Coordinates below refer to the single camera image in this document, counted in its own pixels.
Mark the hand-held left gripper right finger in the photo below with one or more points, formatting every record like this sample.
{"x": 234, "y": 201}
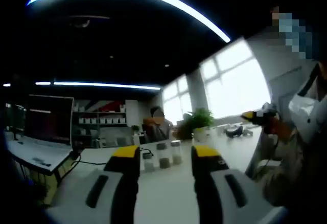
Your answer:
{"x": 253, "y": 198}

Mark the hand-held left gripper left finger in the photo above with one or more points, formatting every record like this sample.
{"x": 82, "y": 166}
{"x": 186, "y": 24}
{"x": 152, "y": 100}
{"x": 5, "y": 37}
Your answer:
{"x": 76, "y": 196}

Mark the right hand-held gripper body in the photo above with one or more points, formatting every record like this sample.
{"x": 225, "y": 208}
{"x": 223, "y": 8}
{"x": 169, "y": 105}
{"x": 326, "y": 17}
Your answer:
{"x": 267, "y": 119}

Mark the seasoning bottle brown powder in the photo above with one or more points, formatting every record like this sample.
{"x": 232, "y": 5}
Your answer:
{"x": 162, "y": 156}

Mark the person's right hand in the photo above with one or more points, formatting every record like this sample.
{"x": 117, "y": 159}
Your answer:
{"x": 279, "y": 130}

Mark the black and white headset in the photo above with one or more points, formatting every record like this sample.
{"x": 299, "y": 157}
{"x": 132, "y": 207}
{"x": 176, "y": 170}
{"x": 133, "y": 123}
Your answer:
{"x": 233, "y": 132}

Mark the person's patterned clothing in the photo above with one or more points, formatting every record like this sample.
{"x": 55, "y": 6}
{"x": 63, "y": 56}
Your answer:
{"x": 281, "y": 180}

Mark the large bright window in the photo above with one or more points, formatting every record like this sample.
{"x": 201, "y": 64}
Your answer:
{"x": 176, "y": 101}
{"x": 235, "y": 80}

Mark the white chest device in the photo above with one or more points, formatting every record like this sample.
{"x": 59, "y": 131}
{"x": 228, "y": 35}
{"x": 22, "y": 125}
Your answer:
{"x": 306, "y": 109}

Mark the large green potted plant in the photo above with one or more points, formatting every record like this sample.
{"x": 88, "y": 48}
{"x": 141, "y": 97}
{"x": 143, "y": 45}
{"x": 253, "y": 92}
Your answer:
{"x": 200, "y": 121}

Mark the storage shelf with white boxes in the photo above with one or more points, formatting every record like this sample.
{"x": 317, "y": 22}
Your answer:
{"x": 102, "y": 121}

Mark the silver laptop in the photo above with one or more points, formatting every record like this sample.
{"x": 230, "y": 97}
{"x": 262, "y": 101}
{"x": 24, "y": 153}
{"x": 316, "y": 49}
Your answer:
{"x": 48, "y": 121}

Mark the small green potted plant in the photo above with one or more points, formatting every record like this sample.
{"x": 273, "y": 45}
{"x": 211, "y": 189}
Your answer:
{"x": 135, "y": 129}

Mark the straight ceiling light strip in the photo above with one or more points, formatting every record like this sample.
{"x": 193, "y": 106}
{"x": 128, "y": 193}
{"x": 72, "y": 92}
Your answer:
{"x": 102, "y": 84}

